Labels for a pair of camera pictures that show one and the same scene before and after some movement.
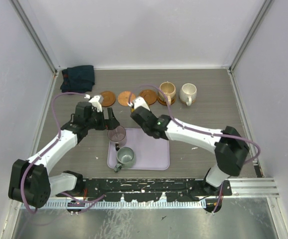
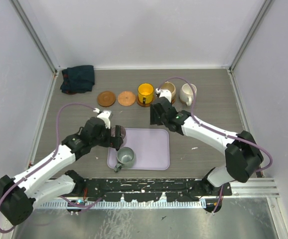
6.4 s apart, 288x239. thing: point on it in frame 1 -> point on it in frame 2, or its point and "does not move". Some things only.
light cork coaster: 123,98 does not move
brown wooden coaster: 109,98 does not move
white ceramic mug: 188,93 does not move
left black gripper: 109,124 -> 115,142
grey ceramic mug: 125,158 does not move
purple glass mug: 118,136 does not move
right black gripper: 149,110 -> 154,119
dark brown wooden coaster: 150,95 -> 146,105
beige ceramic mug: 169,89 does not move
